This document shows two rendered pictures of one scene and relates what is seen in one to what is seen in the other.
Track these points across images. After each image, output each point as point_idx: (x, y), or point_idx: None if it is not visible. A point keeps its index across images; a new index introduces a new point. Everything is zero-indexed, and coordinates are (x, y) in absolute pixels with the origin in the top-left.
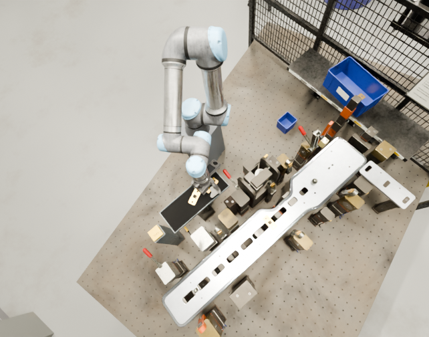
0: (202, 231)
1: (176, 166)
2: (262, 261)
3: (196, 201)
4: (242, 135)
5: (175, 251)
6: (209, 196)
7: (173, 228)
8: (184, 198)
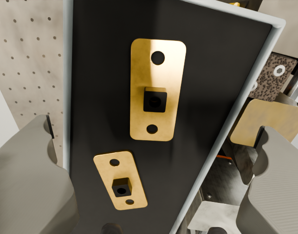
0: (215, 208)
1: (1, 22)
2: (288, 81)
3: (143, 194)
4: None
5: None
6: (184, 146)
7: None
8: (88, 205)
